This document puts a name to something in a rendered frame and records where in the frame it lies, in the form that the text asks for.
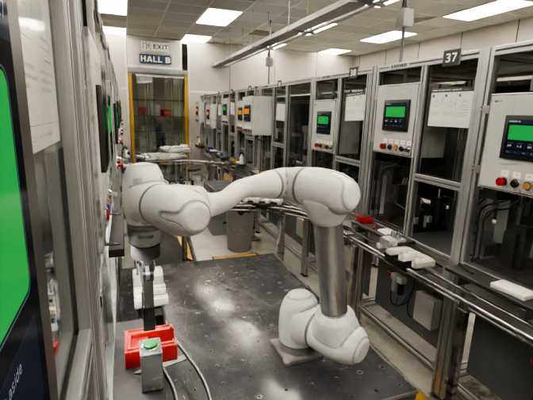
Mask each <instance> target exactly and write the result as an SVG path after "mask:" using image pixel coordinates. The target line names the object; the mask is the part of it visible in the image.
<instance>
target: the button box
mask: <svg viewBox="0 0 533 400"><path fill-rule="evenodd" d="M152 339H154V340H157V342H158V345H157V347H155V348H153V349H145V348H143V343H144V342H145V341H146V340H140V341H139V346H140V370H139V371H136V372H134V375H140V377H141V390H142V393H144V392H148V391H152V390H158V389H163V351H162V346H161V341H160V338H159V337H156V338H152ZM147 340H150V339H147Z"/></svg>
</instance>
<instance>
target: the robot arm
mask: <svg viewBox="0 0 533 400"><path fill-rule="evenodd" d="M244 198H269V199H276V198H277V199H284V200H286V201H291V202H296V203H299V204H302V205H303V206H304V208H305V211H306V213H307V214H308V216H309V220H310V221H311V222H312V223H313V228H314V238H315V247H316V265H317V274H318V283H319V292H320V305H319V304H317V299H316V297H315V296H314V295H313V294H312V293H311V292H309V291H308V290H305V289H294V290H291V291H290V292H289V293H288V294H287V295H286V296H285V297H284V299H283V301H282V304H281V308H280V313H279V324H278V331H279V338H277V339H271V340H270V344H271V345H272V346H273V347H274V348H275V350H276V351H277V353H278V354H279V356H280V357H281V359H282V362H283V365H284V366H286V367H289V366H291V365H293V364H296V363H302V362H306V361H310V360H322V359H323V358H324V356H326V357H328V358H329V359H331V360H334V361H335V362H338V363H344V364H355V363H360V362H361V361H362V360H363V359H364V358H365V356H366V354H367V352H368V349H369V345H370V343H369V339H368V336H367V334H366V332H365V330H364V329H363V328H362V327H360V324H359V322H358V320H357V317H356V316H355V312H354V310H353V309H352V308H351V307H350V306H349V305H348V304H347V283H346V268H345V255H344V240H343V222H344V220H345V219H346V217H347V214H348V213H350V212H351V211H353V210H354V209H355V207H356V206H357V205H358V203H359V198H360V190H359V186H358V184H357V183H356V181H354V180H353V179H352V178H351V177H349V176H348V175H345V174H344V173H342V172H339V171H334V170H330V169H326V168H321V167H280V168H276V169H273V170H269V171H264V172H263V173H260V174H257V175H253V176H250V177H247V178H243V179H238V180H236V181H235V182H233V183H231V184H230V185H228V186H227V187H225V188H224V189H223V190H222V191H220V192H216V193H208V192H207V191H206V190H205V188H203V187H201V186H192V185H182V184H174V185H167V184H166V183H165V182H164V179H163V174H162V172H161V170H160V169H159V166H158V165H157V164H154V163H145V162H140V163H134V164H131V165H129V166H127V167H126V169H125V174H124V178H123V183H122V203H123V210H124V214H125V217H126V221H127V225H126V227H127V234H128V242H129V244H130V245H131V257H132V258H133V259H134V260H137V261H141V262H139V263H138V264H139V272H140V281H141V282H142V283H141V286H142V289H141V290H142V291H143V292H141V300H142V307H141V309H142V315H143V319H144V332H145V331H151V330H155V305H154V287H153V281H154V270H155V265H154V261H152V260H155V259H157V258H159V257H160V254H161V251H160V243H161V242H162V241H163V231H164V232H166V233H169V234H172V235H175V236H179V237H191V236H195V235H198V234H199V233H201V232H203V231H204V230H205V229H206V228H207V227H208V225H209V223H210V220H211V217H213V216H216V215H218V214H221V213H224V212H226V211H228V210H230V209H231V208H232V207H234V206H235V205H236V204H238V203H239V202H240V201H242V200H243V199H244Z"/></svg>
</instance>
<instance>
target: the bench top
mask: <svg viewBox="0 0 533 400"><path fill-rule="evenodd" d="M196 263H197V264H196ZM246 264H248V265H246ZM156 266H157V267H158V266H161V268H162V270H163V282H164V283H165V286H166V294H167V296H168V305H167V306H165V311H166V315H167V322H168V324H173V327H174V336H175V337H176V339H177V340H178V342H179V343H180V344H181V345H182V346H183V347H184V349H185V350H186V351H187V352H188V353H189V354H190V355H191V356H192V359H193V360H194V362H195V363H196V364H197V366H198V367H199V369H200V370H201V373H202V374H203V375H204V377H205V380H206V382H207V383H208V386H209V389H210V392H211V395H212V397H213V400H414V399H416V395H417V394H418V393H419V391H418V390H417V389H416V388H415V387H414V386H413V385H412V384H411V383H410V382H409V381H408V380H407V379H406V378H405V377H404V376H403V375H402V374H401V373H400V372H399V371H398V370H397V369H396V368H395V367H394V366H393V365H392V364H391V363H390V362H389V361H388V360H387V359H386V358H384V357H383V356H382V355H381V354H380V353H379V352H378V351H377V350H376V349H375V348H374V347H373V346H372V345H371V344H370V345H369V349H368V352H367V354H366V356H365V358H364V359H363V360H362V361H361V362H360V363H355V364H344V363H338V362H335V361H334V360H331V359H329V358H328V357H326V356H324V358H323V359H322V360H310V361H306V362H302V363H296V364H293V365H291V366H289V367H286V366H284V365H283V362H282V359H281V357H280V356H279V354H278V353H277V351H276V350H275V348H274V347H273V346H272V345H271V344H270V340H271V339H277V338H279V331H278V324H279V313H280V308H281V304H282V301H283V299H284V297H285V296H286V295H287V294H288V293H289V292H290V291H291V290H294V289H305V290H308V291H309V292H311V293H312V294H313V295H314V296H315V297H316V299H317V304H319V305H320V296H319V295H318V294H317V293H316V292H315V291H314V290H313V289H312V288H311V287H310V286H309V285H308V284H307V283H306V282H305V281H303V280H302V279H301V278H300V277H299V276H298V275H297V274H296V273H295V272H294V271H293V270H292V269H291V268H290V267H289V266H288V265H287V264H286V263H284V262H283V261H282V260H281V259H280V258H279V257H278V256H277V255H276V254H275V253H270V254H262V255H254V256H240V257H232V258H223V259H216V260H201V261H193V262H185V263H170V264H162V265H156ZM132 269H135V268H134V267H131V268H124V269H121V296H120V322H123V321H132V320H138V311H136V310H135V306H134V291H133V279H132ZM218 274H220V275H218ZM227 289H229V290H227ZM381 365H382V366H384V367H385V368H381V367H380V366H381ZM165 369H166V371H167V373H168V375H169V376H170V377H171V380H172V382H173V384H174V387H175V389H176V391H177V395H178V400H208V397H207V394H206V392H205V388H204V386H203V383H202V381H201V379H200V377H199V375H198V374H197V372H196V371H195V369H194V367H193V366H192V365H191V363H190V361H189V360H186V361H183V362H181V363H177V364H175V365H172V366H169V367H166V368H165ZM374 389H378V392H375V391H374Z"/></svg>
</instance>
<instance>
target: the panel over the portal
mask: <svg viewBox="0 0 533 400"><path fill-rule="evenodd" d="M141 41H151V42H159V43H168V52H153V51H143V50H141ZM126 45H127V62H128V67H146V68H158V69H171V70H182V42H181V41H180V40H175V39H167V38H158V37H141V36H132V35H126ZM138 52H142V53H152V54H163V55H172V67H171V66H159V65H147V64H139V56H138Z"/></svg>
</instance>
